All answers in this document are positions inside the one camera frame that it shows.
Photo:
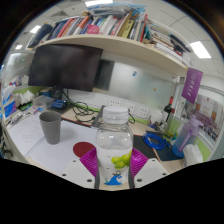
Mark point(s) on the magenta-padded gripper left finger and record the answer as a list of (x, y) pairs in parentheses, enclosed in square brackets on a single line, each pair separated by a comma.
[(75, 171)]

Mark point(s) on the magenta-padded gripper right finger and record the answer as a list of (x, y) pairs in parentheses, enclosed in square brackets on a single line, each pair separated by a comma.
[(151, 170)]

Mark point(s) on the clear plastic water bottle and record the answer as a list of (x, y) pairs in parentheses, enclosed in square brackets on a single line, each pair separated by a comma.
[(114, 143)]

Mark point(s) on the dark blue mouse pad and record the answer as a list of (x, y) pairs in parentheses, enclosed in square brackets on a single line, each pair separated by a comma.
[(166, 154)]

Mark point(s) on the flat round red coaster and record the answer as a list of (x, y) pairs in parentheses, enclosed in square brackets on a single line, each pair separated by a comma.
[(82, 149)]

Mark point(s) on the large blank white paper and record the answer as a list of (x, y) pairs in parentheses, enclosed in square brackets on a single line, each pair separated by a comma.
[(56, 155)]

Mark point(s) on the white plastic jug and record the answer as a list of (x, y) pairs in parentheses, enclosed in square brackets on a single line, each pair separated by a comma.
[(192, 155)]

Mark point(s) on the translucent purple drink bottle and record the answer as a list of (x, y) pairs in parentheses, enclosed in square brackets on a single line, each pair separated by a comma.
[(186, 138)]

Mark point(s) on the grey cup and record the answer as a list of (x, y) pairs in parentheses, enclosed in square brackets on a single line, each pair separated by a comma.
[(50, 128)]

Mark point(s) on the small white container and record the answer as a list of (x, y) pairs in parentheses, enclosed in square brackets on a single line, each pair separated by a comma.
[(155, 116)]

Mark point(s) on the white paper with handwriting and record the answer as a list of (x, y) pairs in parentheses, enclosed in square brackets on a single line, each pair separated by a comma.
[(26, 135)]

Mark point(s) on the dark wine bottle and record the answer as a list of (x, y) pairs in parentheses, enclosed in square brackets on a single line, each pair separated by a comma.
[(168, 110)]

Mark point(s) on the small blue electronic device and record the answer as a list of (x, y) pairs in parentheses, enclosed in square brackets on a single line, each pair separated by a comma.
[(59, 104)]

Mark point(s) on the clear plastic box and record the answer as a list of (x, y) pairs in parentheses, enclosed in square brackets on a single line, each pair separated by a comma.
[(42, 102)]

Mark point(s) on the pile of white tissues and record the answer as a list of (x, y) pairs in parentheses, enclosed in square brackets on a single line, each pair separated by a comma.
[(25, 97)]

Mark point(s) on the blue tissue box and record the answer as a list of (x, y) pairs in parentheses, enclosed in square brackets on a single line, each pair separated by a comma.
[(9, 106)]

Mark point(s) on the purple hanging banner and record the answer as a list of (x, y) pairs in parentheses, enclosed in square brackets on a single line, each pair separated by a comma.
[(192, 85)]

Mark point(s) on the black computer monitor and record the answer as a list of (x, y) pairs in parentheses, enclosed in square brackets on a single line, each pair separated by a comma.
[(63, 66)]

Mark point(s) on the wooden shelf with books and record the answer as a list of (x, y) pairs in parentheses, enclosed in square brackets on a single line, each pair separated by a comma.
[(116, 45)]

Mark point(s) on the white wall sockets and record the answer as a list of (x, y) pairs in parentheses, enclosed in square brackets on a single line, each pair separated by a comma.
[(131, 108)]

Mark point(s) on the wall poster with photo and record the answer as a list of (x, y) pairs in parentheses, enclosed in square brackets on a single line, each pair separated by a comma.
[(206, 116)]

